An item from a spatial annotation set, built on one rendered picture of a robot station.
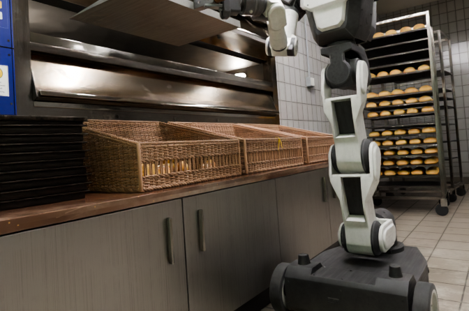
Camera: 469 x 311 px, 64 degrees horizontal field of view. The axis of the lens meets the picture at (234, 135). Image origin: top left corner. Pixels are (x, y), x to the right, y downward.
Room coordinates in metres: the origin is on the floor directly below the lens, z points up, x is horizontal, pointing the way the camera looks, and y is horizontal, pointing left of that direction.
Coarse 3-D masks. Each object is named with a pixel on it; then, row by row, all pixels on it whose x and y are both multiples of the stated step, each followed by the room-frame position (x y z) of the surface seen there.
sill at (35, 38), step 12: (36, 36) 1.38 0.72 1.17; (48, 36) 1.42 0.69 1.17; (72, 48) 1.50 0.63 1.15; (84, 48) 1.54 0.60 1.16; (96, 48) 1.59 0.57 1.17; (108, 48) 1.64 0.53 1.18; (132, 60) 1.74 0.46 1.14; (144, 60) 1.81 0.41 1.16; (156, 60) 1.87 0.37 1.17; (192, 72) 2.08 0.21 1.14; (204, 72) 2.17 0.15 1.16; (216, 72) 2.27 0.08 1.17; (264, 84) 2.72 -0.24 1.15
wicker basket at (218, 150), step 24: (96, 120) 1.53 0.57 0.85; (96, 144) 1.24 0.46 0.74; (120, 144) 1.17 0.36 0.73; (144, 144) 1.14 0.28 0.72; (168, 144) 1.23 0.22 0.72; (192, 144) 1.32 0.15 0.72; (216, 144) 1.44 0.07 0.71; (96, 168) 1.24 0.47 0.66; (120, 168) 1.18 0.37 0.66; (144, 168) 1.14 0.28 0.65; (192, 168) 1.72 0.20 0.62; (216, 168) 1.43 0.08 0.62; (240, 168) 1.57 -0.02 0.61
